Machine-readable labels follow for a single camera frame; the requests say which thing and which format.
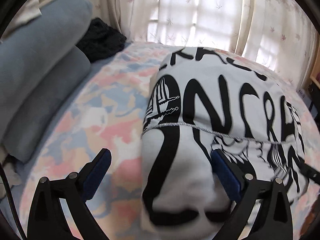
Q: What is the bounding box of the white floral curtain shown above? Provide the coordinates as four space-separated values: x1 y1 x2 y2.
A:
90 0 318 88

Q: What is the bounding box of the black white graffiti jacket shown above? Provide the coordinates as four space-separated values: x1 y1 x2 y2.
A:
141 47 309 239

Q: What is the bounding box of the white folded clothes pile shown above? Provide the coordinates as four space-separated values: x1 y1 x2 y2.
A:
1 0 42 40

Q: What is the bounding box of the pastel patterned bed blanket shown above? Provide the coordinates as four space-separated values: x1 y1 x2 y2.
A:
4 41 320 240

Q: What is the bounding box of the black garment near curtain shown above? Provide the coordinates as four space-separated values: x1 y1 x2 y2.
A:
76 17 127 63

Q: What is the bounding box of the blue rolled duvet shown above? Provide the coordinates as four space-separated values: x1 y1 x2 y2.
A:
1 0 92 163

